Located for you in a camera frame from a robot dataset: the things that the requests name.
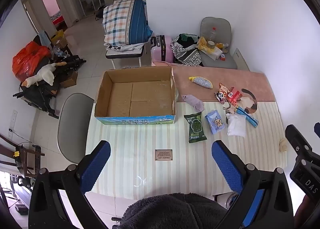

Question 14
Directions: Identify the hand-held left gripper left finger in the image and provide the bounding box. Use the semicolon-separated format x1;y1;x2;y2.
28;140;120;229

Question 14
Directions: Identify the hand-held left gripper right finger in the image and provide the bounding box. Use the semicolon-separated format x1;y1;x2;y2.
211;140;294;229

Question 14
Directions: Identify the white plastic bag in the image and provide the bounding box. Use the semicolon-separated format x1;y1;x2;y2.
226;113;247;136

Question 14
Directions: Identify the light blue snack packet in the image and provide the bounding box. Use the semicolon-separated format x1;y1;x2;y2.
205;110;227;135

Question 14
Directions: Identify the dark green snack packet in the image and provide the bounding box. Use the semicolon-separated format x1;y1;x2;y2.
184;113;208;144

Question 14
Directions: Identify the long blue packet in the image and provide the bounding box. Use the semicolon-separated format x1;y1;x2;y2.
236;106;259;128

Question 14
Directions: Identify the purple cloth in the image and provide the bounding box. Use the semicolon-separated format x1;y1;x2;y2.
181;95;205;112

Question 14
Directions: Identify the red packet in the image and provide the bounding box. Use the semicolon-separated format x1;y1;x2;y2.
226;86;242;104

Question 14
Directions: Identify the orange panda packet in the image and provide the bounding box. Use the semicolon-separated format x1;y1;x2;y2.
214;83;229;101

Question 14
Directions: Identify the yellow mesh pouch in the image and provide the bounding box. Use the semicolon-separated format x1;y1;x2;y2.
188;76;213;89

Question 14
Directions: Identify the grey round chair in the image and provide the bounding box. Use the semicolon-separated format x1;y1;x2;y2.
57;93;95;164

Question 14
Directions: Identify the striped tablecloth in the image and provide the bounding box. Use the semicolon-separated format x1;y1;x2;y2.
85;100;288;201

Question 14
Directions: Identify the brown label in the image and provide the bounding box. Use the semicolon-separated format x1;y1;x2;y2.
155;149;173;161

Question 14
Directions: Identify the dark fleece garment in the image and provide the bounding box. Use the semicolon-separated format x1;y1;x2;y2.
120;193;228;229

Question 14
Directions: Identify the dark wooden rack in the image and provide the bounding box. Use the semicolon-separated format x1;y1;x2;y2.
0;134;45;177

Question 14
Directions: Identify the pink mat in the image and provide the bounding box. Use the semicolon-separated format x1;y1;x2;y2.
152;60;277;102

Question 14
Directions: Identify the brown cardboard box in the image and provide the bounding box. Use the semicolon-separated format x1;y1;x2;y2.
60;70;78;88

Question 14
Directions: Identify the black stroller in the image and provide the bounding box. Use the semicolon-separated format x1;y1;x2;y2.
12;54;87;119

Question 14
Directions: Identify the white board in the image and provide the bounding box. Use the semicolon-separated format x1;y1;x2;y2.
232;48;250;71

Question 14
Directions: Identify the white goose plush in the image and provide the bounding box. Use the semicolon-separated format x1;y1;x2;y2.
21;61;67;87

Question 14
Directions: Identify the patterned tote bag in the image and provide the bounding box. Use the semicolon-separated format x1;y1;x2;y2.
170;33;203;67

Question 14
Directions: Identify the white folded sheet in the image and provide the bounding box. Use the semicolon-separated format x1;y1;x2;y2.
106;43;145;51

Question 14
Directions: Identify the yellow plastic bag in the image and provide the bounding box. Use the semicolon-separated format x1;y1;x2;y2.
197;37;209;53

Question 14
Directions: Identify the red plastic bag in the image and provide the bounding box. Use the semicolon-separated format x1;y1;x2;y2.
12;41;52;82

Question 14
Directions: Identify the pink suitcase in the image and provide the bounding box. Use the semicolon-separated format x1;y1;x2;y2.
150;35;175;66

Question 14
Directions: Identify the yellow topped cardboard box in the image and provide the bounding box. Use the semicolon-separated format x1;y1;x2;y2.
51;30;68;47

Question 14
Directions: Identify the light blue cloth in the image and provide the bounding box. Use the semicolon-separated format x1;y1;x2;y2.
39;31;52;49

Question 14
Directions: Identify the grey cushioned chair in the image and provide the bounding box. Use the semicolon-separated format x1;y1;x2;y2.
199;17;238;70

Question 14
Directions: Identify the folded plaid quilt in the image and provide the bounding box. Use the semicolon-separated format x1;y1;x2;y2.
102;0;153;47

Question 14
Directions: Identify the bed with red cover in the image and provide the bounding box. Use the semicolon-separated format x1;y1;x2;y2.
51;11;67;26

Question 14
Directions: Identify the black bag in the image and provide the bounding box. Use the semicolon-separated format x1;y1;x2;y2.
94;6;105;21

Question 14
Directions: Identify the wall socket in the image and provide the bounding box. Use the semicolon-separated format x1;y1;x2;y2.
11;110;18;132

